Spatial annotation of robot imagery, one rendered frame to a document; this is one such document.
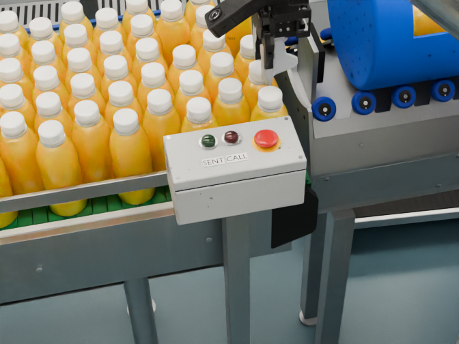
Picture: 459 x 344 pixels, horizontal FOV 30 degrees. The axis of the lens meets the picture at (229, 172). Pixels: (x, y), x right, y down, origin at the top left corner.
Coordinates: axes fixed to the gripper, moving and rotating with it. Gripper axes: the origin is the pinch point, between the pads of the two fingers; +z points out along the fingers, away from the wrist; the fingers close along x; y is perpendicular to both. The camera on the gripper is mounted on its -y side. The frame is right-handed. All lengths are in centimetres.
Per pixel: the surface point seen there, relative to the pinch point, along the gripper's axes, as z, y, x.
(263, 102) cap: -0.3, -1.5, -8.0
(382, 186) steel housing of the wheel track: 36.1, 25.5, 0.4
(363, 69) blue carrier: 3.4, 18.2, 0.0
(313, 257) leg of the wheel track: 76, 17, 15
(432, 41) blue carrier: -4.2, 28.1, -4.2
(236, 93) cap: -0.4, -5.3, -5.2
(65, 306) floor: 107, -48, 36
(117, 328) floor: 107, -34, 25
